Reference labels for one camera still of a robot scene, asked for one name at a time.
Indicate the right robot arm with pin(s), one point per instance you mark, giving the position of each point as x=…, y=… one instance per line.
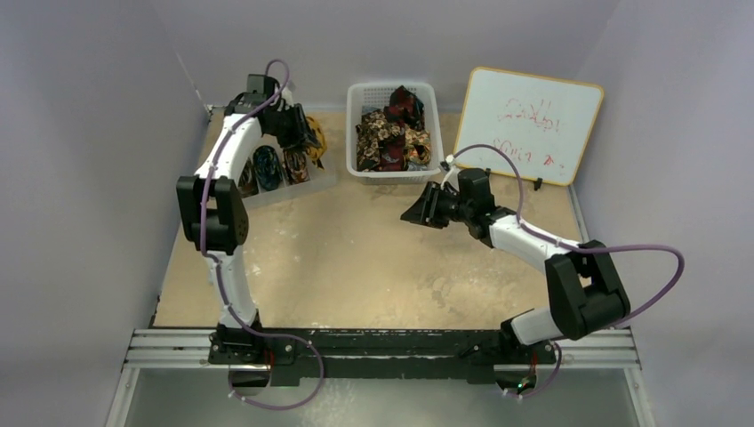
x=585, y=292

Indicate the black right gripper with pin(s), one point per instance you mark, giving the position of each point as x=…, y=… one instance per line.
x=438, y=205

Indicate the dark red tie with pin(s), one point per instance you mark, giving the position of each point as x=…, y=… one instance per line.
x=405, y=106

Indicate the rolled blue green tie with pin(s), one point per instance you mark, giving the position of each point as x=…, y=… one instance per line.
x=267, y=167

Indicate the brown floral tie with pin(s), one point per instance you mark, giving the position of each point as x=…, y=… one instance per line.
x=369, y=132

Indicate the white plastic basket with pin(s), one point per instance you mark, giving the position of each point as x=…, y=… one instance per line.
x=376, y=94

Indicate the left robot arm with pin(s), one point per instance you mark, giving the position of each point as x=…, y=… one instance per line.
x=212, y=211

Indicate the rolled pink brown tie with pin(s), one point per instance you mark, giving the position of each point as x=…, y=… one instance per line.
x=295, y=163

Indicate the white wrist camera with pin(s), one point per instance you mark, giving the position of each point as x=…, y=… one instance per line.
x=451, y=171
x=285, y=99

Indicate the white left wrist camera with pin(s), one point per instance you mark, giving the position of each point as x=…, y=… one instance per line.
x=285, y=99

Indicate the whiteboard with yellow frame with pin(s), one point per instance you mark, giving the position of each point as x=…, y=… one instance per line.
x=536, y=127

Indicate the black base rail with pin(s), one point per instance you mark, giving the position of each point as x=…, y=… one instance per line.
x=475, y=356

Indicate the aluminium frame rail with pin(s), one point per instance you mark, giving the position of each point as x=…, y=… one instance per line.
x=377, y=298

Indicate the rolled dark striped tie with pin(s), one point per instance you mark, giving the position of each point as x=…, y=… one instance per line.
x=247, y=184

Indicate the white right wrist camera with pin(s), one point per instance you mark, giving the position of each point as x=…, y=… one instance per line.
x=451, y=171

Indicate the yellow insect-print tie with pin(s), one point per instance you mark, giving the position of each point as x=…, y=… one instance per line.
x=316, y=146

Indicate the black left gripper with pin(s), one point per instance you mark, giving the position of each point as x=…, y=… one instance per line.
x=300, y=132

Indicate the clear plastic organizer tray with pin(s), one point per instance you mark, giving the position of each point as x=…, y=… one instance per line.
x=319, y=180

